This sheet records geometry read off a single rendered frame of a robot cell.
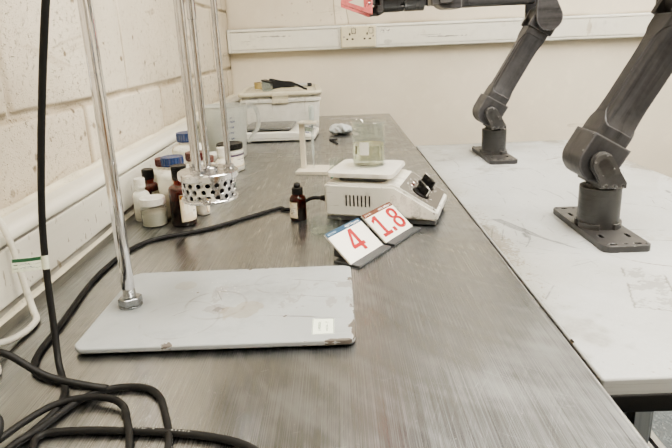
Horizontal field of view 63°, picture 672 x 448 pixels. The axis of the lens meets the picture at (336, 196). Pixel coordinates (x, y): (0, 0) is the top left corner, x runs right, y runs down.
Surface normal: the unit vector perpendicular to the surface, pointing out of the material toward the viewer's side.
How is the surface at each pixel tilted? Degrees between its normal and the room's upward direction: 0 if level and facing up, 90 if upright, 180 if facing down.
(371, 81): 90
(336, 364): 0
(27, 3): 90
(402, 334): 0
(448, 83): 90
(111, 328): 0
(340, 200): 90
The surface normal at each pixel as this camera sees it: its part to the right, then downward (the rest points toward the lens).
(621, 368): -0.04, -0.96
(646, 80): -0.04, 0.24
